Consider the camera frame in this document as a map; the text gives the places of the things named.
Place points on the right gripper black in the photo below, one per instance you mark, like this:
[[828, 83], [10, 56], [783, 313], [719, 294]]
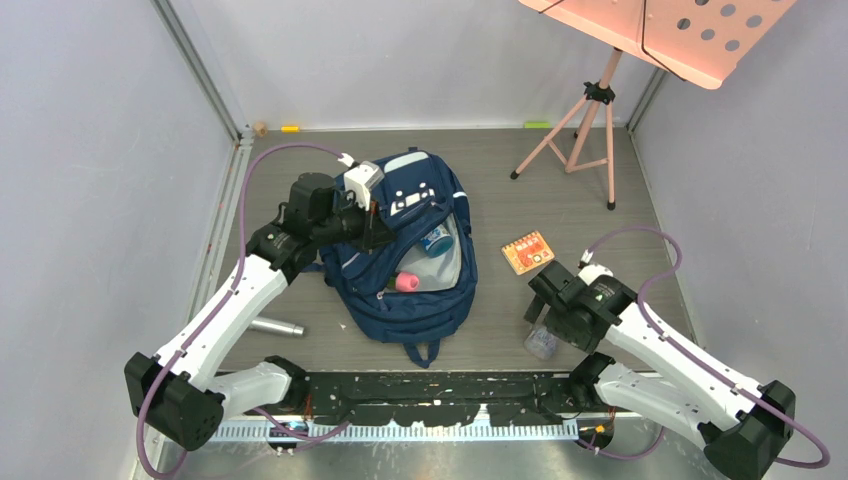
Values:
[[585, 340]]

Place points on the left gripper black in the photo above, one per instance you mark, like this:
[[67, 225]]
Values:
[[373, 230]]

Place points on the clear bag of clips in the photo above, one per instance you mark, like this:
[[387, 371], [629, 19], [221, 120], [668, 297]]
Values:
[[541, 343]]

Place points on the blue tape roll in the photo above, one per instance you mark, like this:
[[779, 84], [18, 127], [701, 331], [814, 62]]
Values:
[[437, 242]]

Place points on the navy blue backpack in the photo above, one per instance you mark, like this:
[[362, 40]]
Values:
[[419, 192]]

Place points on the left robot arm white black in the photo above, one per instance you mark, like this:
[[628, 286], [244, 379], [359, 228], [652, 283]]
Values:
[[176, 391]]

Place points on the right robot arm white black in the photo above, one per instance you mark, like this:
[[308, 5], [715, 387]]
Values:
[[637, 362]]

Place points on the small orange booklet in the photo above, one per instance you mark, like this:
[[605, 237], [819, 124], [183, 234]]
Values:
[[527, 253]]

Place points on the silver metal bottle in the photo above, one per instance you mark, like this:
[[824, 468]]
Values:
[[276, 327]]

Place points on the small wooden block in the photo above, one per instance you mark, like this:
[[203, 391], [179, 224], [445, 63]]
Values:
[[260, 129]]

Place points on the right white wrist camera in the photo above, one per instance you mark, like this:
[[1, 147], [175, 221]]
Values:
[[588, 271]]

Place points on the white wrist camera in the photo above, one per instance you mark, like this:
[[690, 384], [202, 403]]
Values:
[[361, 178], [588, 271]]

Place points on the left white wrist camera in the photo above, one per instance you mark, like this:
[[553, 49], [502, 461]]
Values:
[[361, 178]]

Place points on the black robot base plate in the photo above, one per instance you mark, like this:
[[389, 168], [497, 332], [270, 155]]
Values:
[[438, 399]]

